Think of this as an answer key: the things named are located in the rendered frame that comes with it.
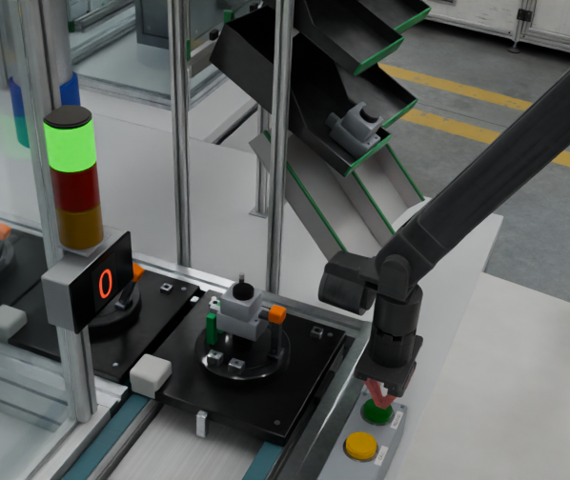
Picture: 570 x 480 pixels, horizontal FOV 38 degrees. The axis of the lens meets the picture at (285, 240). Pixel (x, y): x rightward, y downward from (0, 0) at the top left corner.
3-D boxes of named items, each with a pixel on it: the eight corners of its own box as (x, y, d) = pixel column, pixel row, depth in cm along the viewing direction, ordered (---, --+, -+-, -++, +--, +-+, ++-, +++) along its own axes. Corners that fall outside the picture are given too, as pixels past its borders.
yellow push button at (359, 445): (378, 447, 112) (380, 436, 111) (369, 468, 109) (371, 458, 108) (351, 437, 113) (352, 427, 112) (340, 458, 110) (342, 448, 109)
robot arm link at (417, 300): (415, 304, 100) (430, 279, 104) (361, 286, 102) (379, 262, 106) (407, 347, 104) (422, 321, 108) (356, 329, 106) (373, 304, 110)
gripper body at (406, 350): (352, 380, 107) (357, 336, 103) (376, 332, 115) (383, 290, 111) (400, 396, 106) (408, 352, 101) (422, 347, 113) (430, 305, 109)
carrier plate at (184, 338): (345, 340, 130) (346, 330, 129) (284, 448, 112) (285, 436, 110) (208, 297, 137) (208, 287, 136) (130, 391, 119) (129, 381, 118)
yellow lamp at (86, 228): (111, 231, 97) (109, 195, 94) (87, 253, 93) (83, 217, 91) (75, 221, 99) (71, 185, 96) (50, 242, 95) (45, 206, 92)
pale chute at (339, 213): (382, 250, 144) (401, 241, 141) (345, 288, 135) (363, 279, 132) (292, 113, 142) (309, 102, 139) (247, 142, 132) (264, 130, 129)
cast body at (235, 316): (269, 324, 121) (271, 286, 117) (255, 342, 118) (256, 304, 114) (217, 308, 124) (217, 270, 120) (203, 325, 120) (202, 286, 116)
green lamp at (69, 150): (105, 156, 91) (101, 115, 89) (78, 176, 88) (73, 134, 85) (67, 146, 93) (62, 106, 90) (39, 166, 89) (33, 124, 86)
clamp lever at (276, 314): (284, 348, 121) (287, 307, 116) (278, 356, 119) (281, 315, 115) (262, 341, 122) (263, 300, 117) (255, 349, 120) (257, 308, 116)
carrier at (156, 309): (200, 295, 138) (199, 232, 131) (120, 389, 119) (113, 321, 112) (77, 256, 145) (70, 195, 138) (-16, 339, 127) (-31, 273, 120)
